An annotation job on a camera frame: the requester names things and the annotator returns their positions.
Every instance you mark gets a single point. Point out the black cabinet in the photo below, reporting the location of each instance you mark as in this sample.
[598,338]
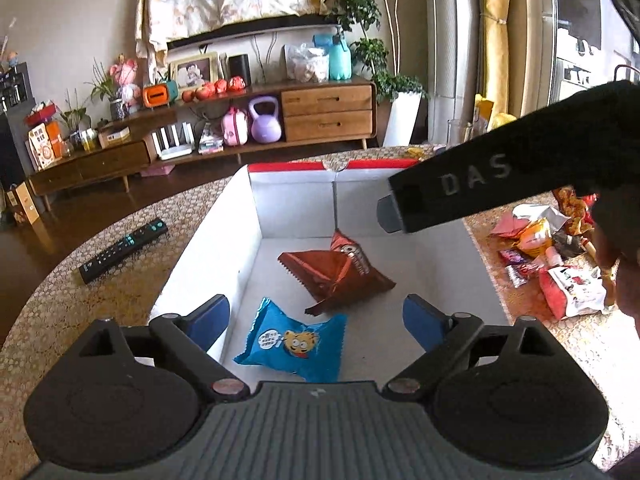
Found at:
[12,125]

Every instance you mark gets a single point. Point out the clear plastic bag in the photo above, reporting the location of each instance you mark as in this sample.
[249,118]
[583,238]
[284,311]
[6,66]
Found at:
[306,62]

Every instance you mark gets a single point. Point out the tall indoor tree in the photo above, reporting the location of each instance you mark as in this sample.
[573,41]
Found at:
[380,25]

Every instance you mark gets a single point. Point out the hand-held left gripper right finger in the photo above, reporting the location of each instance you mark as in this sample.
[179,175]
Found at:
[422,317]

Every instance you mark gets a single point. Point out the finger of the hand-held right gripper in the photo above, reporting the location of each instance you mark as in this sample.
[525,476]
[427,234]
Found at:
[389,213]

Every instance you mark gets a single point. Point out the person's right hand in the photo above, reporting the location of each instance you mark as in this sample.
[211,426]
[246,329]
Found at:
[612,245]

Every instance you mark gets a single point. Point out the stack of booklets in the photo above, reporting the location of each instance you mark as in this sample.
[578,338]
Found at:
[210,142]

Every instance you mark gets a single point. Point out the gold patterned tablecloth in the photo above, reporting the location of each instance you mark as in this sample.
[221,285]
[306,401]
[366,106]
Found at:
[75,310]

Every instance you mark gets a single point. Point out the blue cartoon snack packet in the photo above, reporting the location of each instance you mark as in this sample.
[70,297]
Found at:
[295,342]

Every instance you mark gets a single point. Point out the brown snack packet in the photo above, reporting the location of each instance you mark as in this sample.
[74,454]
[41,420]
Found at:
[340,270]

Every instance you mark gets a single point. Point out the yellow paper bag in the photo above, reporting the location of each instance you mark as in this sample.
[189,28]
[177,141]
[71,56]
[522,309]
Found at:
[22,205]

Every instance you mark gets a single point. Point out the small cardboard box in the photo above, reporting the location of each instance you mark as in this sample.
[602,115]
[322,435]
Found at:
[114,136]

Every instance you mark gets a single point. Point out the white and red snack packet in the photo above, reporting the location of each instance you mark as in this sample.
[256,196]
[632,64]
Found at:
[575,292]

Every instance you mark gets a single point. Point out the teal bottle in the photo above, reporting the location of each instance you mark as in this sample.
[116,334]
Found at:
[340,60]

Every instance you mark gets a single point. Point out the white planter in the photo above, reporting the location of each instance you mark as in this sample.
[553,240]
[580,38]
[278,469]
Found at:
[402,117]

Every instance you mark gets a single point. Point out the black speaker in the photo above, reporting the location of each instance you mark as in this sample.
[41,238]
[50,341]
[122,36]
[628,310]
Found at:
[239,67]

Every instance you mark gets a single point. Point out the clear glass cup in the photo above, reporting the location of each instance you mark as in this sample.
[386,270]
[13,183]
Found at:
[459,132]

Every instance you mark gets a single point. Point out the yellow jar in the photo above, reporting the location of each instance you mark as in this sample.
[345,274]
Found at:
[87,140]

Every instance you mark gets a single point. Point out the small potted plant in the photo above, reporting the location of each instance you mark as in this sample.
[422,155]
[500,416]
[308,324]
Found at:
[102,85]
[75,115]

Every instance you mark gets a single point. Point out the orange and teal radio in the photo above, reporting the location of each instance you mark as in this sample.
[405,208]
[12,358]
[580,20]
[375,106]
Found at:
[160,94]

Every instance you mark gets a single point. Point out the purple kettlebell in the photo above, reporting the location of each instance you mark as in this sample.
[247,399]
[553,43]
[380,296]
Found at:
[265,125]

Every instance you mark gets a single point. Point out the red apple ornament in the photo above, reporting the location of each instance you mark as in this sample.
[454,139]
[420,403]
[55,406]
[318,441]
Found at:
[221,86]
[236,84]
[204,92]
[187,95]

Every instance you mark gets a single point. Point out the yellow curtain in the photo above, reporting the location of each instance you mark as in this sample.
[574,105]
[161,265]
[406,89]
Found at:
[497,35]

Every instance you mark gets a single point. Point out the black remote control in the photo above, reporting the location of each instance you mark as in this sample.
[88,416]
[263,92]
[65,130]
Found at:
[125,250]

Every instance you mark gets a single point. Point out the framed photo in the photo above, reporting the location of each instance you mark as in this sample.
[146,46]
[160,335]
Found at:
[194,72]

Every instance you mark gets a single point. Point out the pink plush doll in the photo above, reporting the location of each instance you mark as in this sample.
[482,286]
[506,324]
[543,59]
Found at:
[125,77]

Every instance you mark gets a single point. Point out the wooden TV cabinet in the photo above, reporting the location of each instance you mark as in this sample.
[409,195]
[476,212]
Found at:
[325,115]

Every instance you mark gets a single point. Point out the red gift box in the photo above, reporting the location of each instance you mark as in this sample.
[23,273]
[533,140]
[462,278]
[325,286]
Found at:
[40,112]

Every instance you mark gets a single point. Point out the white router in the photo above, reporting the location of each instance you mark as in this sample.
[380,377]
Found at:
[172,142]

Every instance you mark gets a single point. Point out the pile of mixed snack packets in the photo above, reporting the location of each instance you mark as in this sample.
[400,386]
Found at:
[540,240]

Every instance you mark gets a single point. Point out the red and white cardboard box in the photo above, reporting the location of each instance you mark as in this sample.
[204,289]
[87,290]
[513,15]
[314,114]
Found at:
[300,210]

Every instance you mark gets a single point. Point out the orange box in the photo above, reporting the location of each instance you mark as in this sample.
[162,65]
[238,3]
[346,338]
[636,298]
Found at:
[45,142]

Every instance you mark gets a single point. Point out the white standing air conditioner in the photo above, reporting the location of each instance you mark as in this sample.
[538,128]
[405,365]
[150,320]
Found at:
[455,35]

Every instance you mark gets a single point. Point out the pink small case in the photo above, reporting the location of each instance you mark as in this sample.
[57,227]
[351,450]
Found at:
[235,127]

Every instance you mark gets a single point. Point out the black television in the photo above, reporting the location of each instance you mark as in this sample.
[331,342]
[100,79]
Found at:
[250,30]

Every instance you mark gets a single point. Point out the small yellow packet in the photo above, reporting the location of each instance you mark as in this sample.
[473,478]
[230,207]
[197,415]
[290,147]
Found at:
[417,151]

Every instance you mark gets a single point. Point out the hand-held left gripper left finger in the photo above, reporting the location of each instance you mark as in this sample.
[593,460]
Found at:
[212,316]

